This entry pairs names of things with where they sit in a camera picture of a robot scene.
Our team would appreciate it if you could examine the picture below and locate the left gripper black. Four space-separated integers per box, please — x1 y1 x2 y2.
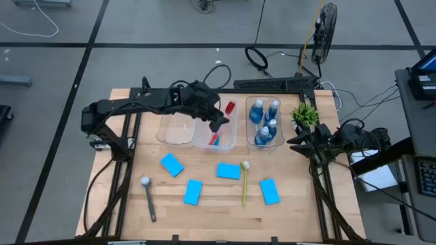
183 80 230 133

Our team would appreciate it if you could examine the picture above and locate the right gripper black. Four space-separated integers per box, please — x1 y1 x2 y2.
287 123 337 159

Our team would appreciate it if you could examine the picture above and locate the red and white dish brush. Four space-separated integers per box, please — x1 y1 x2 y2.
207 101 236 146

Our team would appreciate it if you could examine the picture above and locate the tall clear plastic tub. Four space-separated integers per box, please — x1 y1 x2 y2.
192 93 239 154

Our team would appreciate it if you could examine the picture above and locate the blue dish soap bottle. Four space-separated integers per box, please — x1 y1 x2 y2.
254 125 273 147
265 118 279 139
249 98 265 125
264 99 281 123

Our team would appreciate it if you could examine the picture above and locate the blue rectangular sponge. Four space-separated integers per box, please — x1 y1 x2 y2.
183 179 204 207
159 152 185 178
259 178 282 206
216 162 242 180

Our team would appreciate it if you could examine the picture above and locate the yellow-green dish brush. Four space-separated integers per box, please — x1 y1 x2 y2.
240 161 251 208

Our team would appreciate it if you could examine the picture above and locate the grey dish brush white head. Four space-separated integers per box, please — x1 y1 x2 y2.
140 176 157 223

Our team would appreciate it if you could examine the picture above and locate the green plant in white pot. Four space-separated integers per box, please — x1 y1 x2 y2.
291 101 321 129

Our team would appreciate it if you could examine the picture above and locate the black perforated equipment case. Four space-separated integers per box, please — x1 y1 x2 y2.
233 76 320 91

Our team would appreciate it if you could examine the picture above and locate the white box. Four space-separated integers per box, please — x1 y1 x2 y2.
349 148 399 193

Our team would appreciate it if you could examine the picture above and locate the black beam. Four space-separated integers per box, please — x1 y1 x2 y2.
350 137 415 176

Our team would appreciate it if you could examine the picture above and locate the grey desk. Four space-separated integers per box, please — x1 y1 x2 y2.
394 67 436 243

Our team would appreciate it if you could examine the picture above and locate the black floor fan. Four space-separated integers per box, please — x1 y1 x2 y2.
311 2 339 65

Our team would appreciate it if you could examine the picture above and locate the black keyboard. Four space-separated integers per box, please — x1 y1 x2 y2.
417 158 436 198

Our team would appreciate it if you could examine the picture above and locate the black laptop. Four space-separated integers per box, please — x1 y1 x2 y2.
407 47 436 101

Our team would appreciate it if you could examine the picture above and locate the grey floor bar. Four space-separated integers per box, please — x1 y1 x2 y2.
0 75 33 87

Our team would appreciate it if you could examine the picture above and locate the grey cart base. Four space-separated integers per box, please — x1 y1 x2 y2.
12 0 73 8

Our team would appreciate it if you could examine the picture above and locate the black floor object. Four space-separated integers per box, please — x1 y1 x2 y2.
0 104 14 132

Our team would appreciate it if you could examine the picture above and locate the clear plastic bin with handles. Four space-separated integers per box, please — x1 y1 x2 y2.
155 95 198 148
245 95 286 151

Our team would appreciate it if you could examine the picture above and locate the black aluminium table frame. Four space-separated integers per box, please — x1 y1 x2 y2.
75 76 367 243

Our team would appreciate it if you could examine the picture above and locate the yellow hanging cable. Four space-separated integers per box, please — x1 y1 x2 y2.
298 0 324 75

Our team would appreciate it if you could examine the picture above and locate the black hanging cable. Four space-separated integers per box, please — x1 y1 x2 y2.
244 0 273 78

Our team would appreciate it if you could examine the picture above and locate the long black floor cable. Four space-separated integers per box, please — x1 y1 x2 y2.
340 163 436 221

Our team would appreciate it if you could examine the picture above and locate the black cable tangle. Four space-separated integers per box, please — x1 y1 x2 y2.
190 0 219 14

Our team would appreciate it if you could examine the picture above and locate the black arm base cable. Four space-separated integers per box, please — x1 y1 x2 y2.
83 158 115 234

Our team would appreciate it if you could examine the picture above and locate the white floor cable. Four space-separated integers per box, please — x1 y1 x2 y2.
0 0 59 38

